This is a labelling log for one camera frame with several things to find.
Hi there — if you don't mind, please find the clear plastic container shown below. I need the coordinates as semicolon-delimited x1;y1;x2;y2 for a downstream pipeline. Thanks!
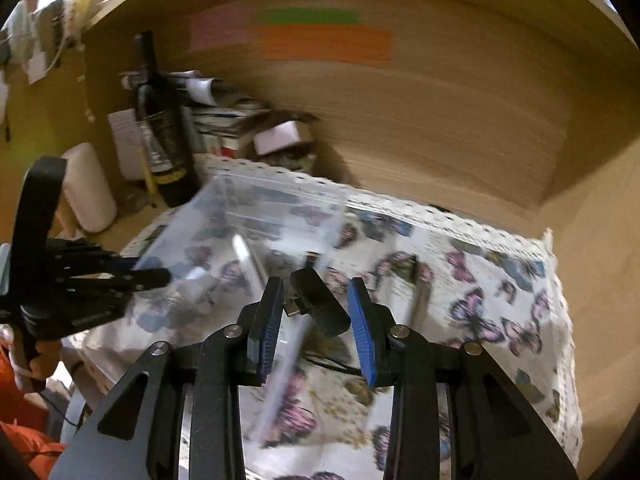
132;174;347;448

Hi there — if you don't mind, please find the yellow ribbon roll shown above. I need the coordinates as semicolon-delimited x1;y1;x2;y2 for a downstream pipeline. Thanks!
70;0;99;47

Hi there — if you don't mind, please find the green sticky note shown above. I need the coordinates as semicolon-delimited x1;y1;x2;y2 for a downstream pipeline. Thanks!
265;6;362;26

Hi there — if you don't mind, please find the pink sticky note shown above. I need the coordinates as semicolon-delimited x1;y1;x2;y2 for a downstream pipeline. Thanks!
188;4;266;53

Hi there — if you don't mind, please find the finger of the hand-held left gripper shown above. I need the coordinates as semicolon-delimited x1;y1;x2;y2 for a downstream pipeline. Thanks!
49;239;142;277
64;267;172;332

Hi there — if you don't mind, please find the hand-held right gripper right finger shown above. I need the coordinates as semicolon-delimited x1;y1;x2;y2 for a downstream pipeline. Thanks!
349;276;582;480

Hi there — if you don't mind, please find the orange clothing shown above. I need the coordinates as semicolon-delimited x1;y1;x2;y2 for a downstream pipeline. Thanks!
0;344;67;480

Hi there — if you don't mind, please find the stack of books and papers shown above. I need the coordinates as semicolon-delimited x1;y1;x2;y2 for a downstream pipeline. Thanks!
120;69;273;162

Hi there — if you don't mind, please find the dark small object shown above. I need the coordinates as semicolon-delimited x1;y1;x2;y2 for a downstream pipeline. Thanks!
394;254;437;327

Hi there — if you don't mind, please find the white handwritten note paper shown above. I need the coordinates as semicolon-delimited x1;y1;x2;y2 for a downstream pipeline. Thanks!
106;109;147;182

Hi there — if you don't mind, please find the dark wine bottle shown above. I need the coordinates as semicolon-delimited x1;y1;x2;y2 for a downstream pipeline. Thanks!
133;31;202;207

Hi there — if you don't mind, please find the black lace ribbon roll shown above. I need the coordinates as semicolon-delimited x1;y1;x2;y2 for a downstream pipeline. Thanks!
47;0;69;54

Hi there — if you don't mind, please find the orange sticky note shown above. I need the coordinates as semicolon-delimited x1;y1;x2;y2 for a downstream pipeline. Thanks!
260;24;393;67

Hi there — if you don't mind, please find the white blank card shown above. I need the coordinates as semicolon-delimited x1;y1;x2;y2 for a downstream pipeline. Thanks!
251;121;303;155

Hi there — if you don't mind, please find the butterfly print lace cloth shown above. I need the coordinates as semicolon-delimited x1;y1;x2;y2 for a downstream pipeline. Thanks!
82;154;587;480

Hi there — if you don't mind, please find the black USB adapter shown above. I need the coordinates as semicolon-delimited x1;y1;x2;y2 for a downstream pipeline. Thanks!
284;267;352;340

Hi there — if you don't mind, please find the person's left hand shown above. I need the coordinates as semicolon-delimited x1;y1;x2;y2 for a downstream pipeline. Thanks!
14;327;62;391

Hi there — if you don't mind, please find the pile of coins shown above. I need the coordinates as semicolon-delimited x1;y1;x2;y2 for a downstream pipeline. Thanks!
271;146;317;172

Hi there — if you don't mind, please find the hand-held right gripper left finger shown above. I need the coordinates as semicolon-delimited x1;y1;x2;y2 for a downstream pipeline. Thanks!
49;276;285;480

